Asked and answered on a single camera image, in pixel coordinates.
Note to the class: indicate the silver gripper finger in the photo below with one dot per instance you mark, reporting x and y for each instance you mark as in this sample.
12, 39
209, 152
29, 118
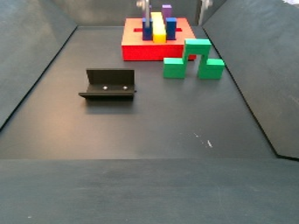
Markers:
144, 5
204, 10

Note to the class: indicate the green arch-shaped block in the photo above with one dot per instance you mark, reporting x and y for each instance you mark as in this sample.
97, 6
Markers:
209, 67

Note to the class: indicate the red slotted base board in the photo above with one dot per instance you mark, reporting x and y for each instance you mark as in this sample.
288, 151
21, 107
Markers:
144, 50

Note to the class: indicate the purple arch block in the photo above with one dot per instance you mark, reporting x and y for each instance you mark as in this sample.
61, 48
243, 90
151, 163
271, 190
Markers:
167, 10

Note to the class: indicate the blue arch block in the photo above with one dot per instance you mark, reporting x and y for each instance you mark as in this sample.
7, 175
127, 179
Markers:
167, 34

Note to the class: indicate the yellow long block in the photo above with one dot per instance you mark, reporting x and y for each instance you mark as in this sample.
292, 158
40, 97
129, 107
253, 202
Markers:
157, 26

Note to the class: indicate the black angled bracket holder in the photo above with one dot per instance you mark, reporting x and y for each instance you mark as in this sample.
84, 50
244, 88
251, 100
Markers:
109, 83

